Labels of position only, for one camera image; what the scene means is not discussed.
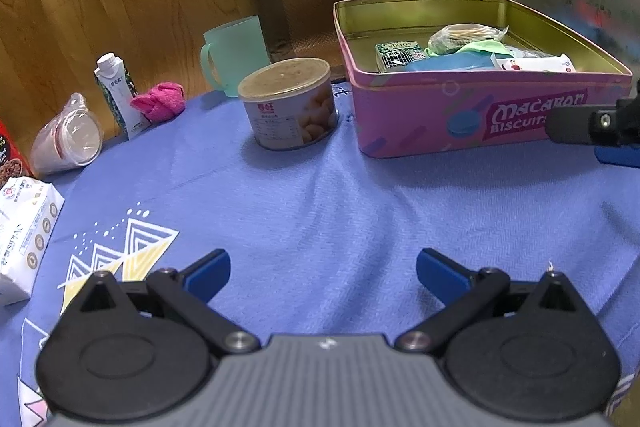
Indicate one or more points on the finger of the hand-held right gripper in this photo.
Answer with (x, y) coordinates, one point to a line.
(570, 124)
(620, 156)

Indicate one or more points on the bagged stack of plastic cups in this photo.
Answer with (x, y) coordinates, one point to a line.
(70, 137)

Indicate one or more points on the pale green plastic mug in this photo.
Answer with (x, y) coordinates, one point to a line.
(240, 52)

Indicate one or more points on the blue printed tablecloth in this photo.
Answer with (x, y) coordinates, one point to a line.
(325, 217)

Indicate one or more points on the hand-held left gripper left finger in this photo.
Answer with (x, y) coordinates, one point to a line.
(207, 274)

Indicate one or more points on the light blue pouch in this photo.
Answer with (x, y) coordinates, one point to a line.
(445, 64)

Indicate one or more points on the clear bag of cotton swabs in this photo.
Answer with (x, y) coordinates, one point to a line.
(460, 34)

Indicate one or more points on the dark green patterned packet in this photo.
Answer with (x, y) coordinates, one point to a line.
(400, 54)

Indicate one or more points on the red snack box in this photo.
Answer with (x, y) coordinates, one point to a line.
(12, 157)

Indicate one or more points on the white tissue pack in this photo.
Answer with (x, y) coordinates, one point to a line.
(25, 232)

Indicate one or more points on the food can with plastic lid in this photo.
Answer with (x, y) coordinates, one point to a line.
(285, 107)

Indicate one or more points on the pink cloth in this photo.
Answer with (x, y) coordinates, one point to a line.
(160, 102)

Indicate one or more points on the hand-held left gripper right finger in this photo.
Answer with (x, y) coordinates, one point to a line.
(440, 274)

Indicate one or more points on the white wet wipes pack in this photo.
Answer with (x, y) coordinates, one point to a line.
(535, 64)

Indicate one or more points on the light green cloth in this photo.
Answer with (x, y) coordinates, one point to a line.
(480, 47)

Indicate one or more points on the pink biscuit tin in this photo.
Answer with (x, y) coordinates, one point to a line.
(410, 117)

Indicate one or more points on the green and white drink carton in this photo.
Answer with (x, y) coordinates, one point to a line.
(117, 92)

